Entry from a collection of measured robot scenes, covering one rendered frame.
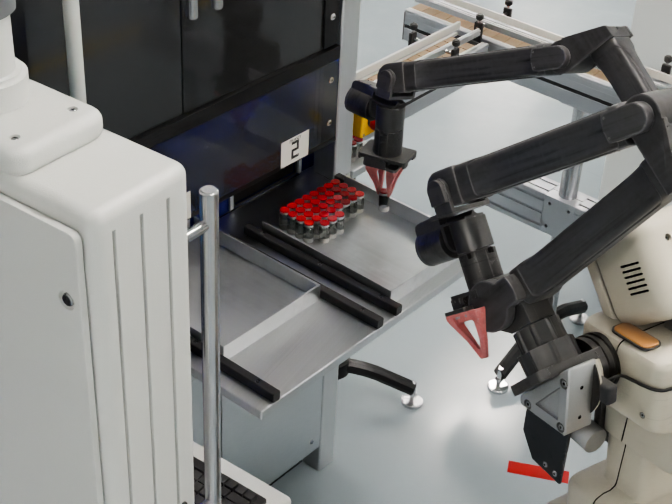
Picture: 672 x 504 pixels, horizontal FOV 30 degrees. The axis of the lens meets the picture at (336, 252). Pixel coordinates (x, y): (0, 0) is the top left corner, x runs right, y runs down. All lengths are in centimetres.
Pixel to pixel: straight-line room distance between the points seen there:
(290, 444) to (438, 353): 75
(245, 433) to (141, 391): 133
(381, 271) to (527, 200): 107
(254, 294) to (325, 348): 21
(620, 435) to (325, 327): 63
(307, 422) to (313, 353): 87
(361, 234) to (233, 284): 32
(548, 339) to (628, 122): 36
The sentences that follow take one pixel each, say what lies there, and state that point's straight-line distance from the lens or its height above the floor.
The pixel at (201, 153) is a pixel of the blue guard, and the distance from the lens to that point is 239.
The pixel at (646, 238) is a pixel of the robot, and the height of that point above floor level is 137.
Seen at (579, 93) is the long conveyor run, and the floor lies 88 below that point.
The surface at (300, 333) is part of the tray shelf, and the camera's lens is 232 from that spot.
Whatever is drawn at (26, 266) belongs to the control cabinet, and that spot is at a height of 145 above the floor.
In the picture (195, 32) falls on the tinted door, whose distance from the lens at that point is 228.
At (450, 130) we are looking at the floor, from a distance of 484.
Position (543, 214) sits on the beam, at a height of 49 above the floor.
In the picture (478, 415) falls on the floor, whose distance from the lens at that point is 352.
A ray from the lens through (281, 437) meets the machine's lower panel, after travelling 307.
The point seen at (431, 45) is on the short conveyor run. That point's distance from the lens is 329.
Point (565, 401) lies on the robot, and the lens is 178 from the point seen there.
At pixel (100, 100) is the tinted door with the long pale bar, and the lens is 217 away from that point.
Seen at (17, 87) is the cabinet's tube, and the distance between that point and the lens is 156.
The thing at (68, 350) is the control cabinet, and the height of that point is 135.
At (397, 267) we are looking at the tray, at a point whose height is 88.
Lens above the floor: 232
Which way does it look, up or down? 35 degrees down
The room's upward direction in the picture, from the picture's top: 3 degrees clockwise
